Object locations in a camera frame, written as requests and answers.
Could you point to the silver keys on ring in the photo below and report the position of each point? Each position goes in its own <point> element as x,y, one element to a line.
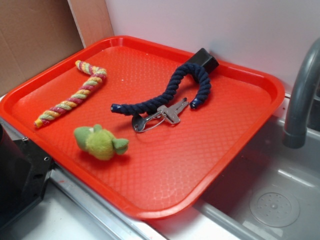
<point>169,114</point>

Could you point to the grey plastic sink basin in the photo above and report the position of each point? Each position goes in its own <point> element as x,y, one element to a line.
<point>268,192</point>

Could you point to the red plastic tray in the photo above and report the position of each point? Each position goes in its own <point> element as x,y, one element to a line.
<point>165,169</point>

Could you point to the brown cardboard panel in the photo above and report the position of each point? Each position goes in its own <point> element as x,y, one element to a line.
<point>37,34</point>

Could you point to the green plush animal toy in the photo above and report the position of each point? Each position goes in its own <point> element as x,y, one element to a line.
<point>99,142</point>

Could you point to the multicolour twisted rope toy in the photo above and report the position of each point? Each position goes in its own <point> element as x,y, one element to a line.
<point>96,77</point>

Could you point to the grey toy faucet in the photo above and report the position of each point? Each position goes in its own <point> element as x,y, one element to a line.
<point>304,106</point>

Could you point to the black rectangular block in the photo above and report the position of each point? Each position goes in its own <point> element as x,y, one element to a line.
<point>204,59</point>

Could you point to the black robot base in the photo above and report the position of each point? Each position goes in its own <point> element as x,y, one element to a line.
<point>24,172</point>

